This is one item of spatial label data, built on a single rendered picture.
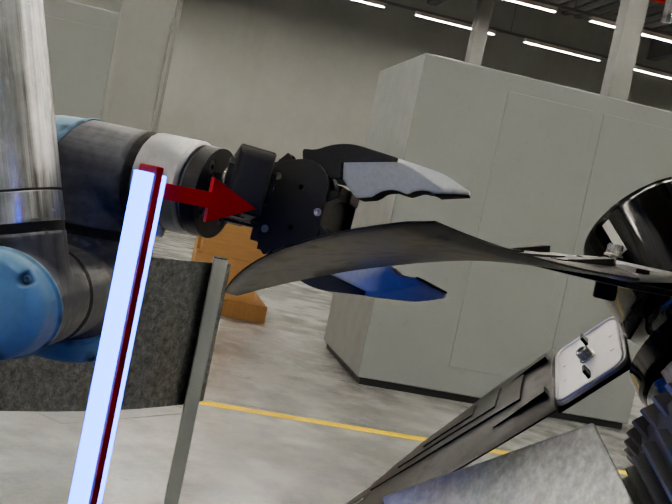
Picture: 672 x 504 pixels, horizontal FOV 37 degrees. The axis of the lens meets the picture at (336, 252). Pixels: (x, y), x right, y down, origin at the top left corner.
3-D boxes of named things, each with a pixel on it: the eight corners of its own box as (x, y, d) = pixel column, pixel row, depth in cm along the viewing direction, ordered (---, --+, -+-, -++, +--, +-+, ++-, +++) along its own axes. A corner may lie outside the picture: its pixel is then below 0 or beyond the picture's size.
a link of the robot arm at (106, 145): (58, 212, 89) (77, 116, 88) (167, 238, 85) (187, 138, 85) (0, 206, 81) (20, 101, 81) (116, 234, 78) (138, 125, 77)
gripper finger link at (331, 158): (401, 142, 74) (288, 154, 77) (396, 137, 72) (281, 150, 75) (404, 206, 73) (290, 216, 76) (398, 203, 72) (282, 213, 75)
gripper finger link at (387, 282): (460, 297, 76) (358, 239, 79) (443, 290, 70) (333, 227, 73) (439, 333, 76) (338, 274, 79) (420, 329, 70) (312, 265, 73)
